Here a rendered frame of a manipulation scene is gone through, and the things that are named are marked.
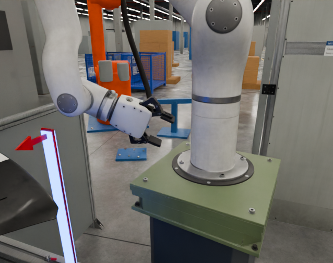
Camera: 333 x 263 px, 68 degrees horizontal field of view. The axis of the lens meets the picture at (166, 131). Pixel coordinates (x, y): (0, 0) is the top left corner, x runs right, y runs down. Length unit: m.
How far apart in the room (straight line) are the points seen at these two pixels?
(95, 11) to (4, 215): 3.91
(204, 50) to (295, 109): 1.33
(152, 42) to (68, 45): 7.53
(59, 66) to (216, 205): 0.45
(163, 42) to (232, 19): 7.52
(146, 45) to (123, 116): 7.53
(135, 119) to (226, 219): 0.34
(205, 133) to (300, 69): 1.23
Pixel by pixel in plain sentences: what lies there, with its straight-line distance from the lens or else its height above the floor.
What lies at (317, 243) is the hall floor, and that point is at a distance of 2.15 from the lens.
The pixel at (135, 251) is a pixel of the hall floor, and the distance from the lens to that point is 1.85.
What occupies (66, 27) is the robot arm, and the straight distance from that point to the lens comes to 0.67.
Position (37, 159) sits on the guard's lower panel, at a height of 0.74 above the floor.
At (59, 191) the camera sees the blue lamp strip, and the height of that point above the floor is 1.07.
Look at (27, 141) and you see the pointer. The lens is 0.43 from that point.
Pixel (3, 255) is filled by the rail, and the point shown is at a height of 0.85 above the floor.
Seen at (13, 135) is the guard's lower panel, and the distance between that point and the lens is 1.33.
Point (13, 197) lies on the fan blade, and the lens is 0.33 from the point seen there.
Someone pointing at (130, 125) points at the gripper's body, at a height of 1.11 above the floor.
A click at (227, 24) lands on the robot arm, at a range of 0.50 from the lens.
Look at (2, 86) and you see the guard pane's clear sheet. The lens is 1.30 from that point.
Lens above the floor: 1.33
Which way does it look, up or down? 21 degrees down
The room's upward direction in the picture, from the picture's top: straight up
